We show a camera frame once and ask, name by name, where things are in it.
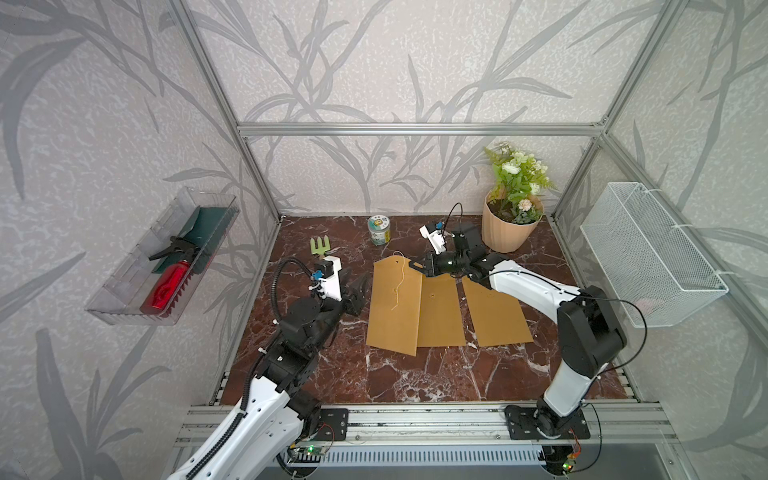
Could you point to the circuit board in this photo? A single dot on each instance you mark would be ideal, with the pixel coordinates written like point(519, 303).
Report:
point(313, 453)
point(559, 460)

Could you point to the clear plastic wall bin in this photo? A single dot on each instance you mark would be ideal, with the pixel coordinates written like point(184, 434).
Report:
point(118, 300)

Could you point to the peach flower pot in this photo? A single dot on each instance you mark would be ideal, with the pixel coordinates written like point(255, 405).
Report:
point(502, 236)

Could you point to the aluminium frame back bar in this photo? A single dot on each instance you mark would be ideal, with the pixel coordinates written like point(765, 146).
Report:
point(419, 129)

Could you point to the aluminium front rail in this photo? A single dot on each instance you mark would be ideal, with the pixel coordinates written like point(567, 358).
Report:
point(484, 423)

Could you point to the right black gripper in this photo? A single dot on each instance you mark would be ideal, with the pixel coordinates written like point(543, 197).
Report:
point(424, 269)

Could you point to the green garden hand fork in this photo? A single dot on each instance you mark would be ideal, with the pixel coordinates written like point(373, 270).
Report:
point(320, 246)

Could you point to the white wire mesh basket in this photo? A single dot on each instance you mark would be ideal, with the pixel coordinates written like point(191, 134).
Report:
point(649, 261)

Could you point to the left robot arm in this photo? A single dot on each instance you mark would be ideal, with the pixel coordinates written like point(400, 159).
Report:
point(275, 410)

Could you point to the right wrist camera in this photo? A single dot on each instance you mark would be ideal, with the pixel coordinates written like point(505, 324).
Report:
point(434, 234)

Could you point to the green dustpan scoop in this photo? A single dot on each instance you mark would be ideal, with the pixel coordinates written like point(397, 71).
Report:
point(199, 238)

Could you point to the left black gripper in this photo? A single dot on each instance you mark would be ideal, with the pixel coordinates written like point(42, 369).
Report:
point(354, 301)

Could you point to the left circuit board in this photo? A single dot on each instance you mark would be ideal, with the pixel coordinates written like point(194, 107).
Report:
point(313, 453)

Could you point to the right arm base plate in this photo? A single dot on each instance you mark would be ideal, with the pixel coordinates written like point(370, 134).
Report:
point(522, 426)

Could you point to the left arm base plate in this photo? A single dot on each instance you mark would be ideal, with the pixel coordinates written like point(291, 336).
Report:
point(326, 424)

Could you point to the kraft file bag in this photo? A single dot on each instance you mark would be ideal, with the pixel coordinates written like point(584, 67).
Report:
point(440, 320)
point(497, 318)
point(395, 306)

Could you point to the small labelled tin can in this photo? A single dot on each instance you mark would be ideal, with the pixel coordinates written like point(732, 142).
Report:
point(379, 229)

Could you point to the green artificial plant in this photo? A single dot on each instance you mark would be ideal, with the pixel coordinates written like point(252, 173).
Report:
point(520, 178)

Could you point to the right circuit board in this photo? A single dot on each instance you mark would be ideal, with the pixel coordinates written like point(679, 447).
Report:
point(559, 460)

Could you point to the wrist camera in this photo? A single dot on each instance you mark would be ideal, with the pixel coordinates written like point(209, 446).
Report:
point(329, 276)
point(434, 234)

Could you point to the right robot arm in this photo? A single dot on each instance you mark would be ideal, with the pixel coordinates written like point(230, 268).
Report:
point(589, 333)

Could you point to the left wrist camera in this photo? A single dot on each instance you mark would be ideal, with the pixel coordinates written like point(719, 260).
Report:
point(329, 276)

